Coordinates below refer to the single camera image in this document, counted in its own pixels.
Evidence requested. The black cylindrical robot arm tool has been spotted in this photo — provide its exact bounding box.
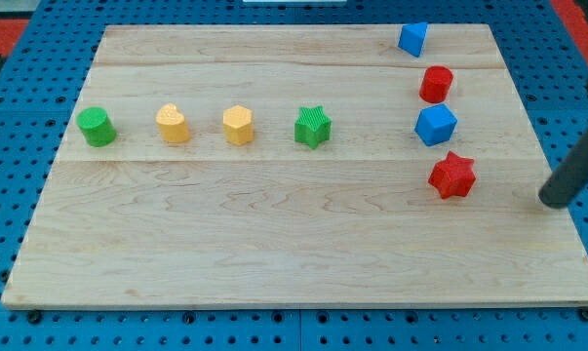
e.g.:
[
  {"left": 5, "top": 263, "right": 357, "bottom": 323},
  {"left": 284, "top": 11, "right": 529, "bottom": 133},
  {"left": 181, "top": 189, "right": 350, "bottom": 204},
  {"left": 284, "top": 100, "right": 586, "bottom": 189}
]
[{"left": 538, "top": 83, "right": 588, "bottom": 209}]

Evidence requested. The yellow heart block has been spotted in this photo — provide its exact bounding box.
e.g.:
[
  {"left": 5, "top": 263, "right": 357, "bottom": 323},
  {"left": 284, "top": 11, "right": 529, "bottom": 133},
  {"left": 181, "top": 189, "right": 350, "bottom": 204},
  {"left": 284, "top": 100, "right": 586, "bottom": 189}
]
[{"left": 155, "top": 103, "right": 190, "bottom": 143}]

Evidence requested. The light wooden board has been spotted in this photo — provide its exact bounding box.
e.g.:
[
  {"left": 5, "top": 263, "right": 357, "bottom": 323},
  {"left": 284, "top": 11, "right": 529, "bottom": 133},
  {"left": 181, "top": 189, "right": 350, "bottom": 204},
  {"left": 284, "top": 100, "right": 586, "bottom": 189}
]
[{"left": 2, "top": 24, "right": 588, "bottom": 310}]

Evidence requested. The green star block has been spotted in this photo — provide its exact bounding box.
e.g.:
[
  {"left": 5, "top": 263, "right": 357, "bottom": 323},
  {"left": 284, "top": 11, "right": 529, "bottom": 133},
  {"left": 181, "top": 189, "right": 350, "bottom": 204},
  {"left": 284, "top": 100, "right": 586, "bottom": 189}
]
[{"left": 294, "top": 105, "right": 332, "bottom": 149}]

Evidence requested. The yellow hexagon block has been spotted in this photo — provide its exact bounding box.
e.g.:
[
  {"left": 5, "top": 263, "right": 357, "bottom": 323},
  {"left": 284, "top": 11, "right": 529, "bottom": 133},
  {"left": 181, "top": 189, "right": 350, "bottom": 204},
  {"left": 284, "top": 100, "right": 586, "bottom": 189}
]
[{"left": 222, "top": 105, "right": 255, "bottom": 146}]

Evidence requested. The blue cube block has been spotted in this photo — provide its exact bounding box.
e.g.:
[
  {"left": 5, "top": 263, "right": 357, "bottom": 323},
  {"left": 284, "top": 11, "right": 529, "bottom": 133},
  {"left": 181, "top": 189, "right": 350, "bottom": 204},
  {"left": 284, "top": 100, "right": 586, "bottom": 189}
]
[{"left": 414, "top": 103, "right": 458, "bottom": 146}]

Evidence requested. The red star block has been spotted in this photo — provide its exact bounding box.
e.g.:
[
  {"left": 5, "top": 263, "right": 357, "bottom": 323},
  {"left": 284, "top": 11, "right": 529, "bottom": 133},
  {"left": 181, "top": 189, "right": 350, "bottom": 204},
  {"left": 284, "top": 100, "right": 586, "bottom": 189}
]
[{"left": 428, "top": 151, "right": 477, "bottom": 199}]

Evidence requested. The red cylinder block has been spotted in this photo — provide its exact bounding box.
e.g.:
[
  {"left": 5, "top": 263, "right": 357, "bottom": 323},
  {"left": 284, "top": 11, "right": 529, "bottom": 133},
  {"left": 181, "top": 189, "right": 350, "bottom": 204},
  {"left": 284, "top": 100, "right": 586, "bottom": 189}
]
[{"left": 418, "top": 65, "right": 453, "bottom": 103}]

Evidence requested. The blue triangle block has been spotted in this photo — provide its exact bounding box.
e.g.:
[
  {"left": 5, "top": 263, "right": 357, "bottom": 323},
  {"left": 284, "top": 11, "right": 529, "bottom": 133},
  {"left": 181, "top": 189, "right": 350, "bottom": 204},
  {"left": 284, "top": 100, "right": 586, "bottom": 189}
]
[{"left": 397, "top": 22, "right": 428, "bottom": 58}]

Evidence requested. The green cylinder block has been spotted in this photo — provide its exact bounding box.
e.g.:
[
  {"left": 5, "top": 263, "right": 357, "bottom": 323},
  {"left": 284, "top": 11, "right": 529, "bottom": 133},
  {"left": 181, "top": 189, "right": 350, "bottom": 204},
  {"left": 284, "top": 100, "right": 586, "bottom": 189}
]
[{"left": 76, "top": 106, "right": 117, "bottom": 147}]

